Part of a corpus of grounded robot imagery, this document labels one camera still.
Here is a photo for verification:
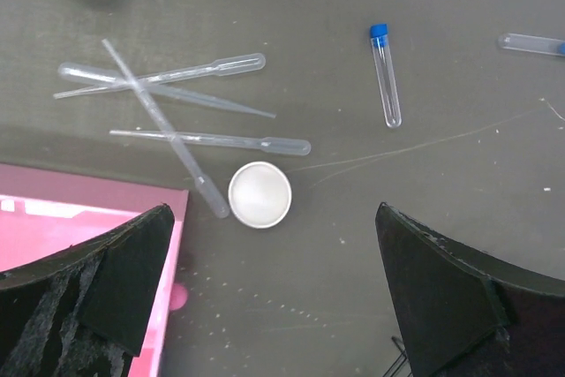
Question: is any blue-capped test tube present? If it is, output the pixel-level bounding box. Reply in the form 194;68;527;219
370;23;402;129
498;33;564;57

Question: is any black wire dish basket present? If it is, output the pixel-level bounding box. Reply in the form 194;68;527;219
382;336;413;377

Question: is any white crucible lid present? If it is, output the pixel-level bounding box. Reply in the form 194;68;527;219
228;162;292;230

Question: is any pink plastic bin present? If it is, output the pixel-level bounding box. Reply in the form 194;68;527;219
1;164;189;376

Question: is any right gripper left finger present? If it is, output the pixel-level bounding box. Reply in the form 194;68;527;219
1;204;175;376

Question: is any clear plastic pipette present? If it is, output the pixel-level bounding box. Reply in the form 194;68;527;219
102;39;230;219
109;129;313;157
53;53;266;99
53;63;276;118

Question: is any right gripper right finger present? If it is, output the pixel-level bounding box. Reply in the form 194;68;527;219
375;203;564;376

